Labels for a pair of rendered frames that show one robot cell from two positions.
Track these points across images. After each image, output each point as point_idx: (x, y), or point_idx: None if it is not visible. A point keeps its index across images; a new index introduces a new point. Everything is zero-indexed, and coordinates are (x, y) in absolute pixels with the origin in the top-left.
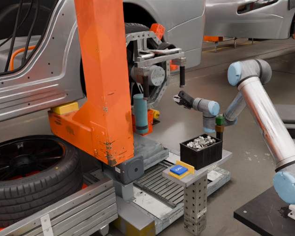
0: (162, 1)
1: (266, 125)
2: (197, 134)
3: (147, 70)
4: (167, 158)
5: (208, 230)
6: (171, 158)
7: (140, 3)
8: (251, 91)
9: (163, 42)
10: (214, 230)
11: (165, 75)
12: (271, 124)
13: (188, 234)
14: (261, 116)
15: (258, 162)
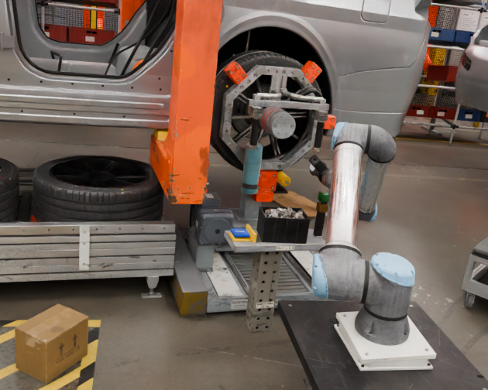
0: (338, 35)
1: (332, 200)
2: (372, 244)
3: (259, 112)
4: (293, 251)
5: (269, 334)
6: (297, 252)
7: (300, 31)
8: (338, 159)
9: (307, 87)
10: (277, 336)
11: (311, 133)
12: (337, 200)
13: (244, 327)
14: (333, 190)
15: (422, 303)
